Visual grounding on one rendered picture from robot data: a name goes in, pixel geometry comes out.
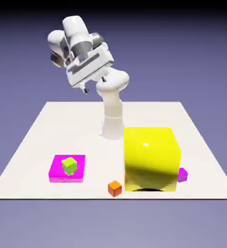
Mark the small purple cube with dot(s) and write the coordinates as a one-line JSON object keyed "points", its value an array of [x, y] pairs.
{"points": [[182, 175]]}

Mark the large yellow box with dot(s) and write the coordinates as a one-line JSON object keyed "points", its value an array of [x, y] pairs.
{"points": [[151, 158]]}

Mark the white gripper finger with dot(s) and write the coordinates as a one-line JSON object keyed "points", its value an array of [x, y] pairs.
{"points": [[103, 78], [84, 88]]}

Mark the small orange cube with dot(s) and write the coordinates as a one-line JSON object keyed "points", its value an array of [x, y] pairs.
{"points": [[114, 188]]}

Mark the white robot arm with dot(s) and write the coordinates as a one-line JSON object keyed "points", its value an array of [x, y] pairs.
{"points": [[112, 108]]}

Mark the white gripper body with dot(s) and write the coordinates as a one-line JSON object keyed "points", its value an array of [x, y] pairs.
{"points": [[86, 65]]}

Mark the large magenta box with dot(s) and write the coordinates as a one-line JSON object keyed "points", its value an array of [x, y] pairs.
{"points": [[56, 168]]}

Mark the small green cube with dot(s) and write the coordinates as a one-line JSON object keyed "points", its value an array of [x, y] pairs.
{"points": [[69, 165]]}

